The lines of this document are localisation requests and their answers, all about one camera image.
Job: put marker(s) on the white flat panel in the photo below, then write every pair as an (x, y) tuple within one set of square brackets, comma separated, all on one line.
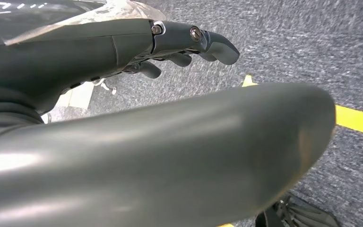
[(76, 97)]

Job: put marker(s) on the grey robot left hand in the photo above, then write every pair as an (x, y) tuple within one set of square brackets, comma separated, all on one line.
[(169, 156)]

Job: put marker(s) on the ribbed grey left arm sleeve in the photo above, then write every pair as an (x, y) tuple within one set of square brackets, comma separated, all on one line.
[(0, 116)]

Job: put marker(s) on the yellow floor tape strip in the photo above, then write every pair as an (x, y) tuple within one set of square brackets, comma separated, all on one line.
[(360, 120), (226, 225)]

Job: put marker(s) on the black robot foot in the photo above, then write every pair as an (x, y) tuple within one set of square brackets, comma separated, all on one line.
[(297, 214)]

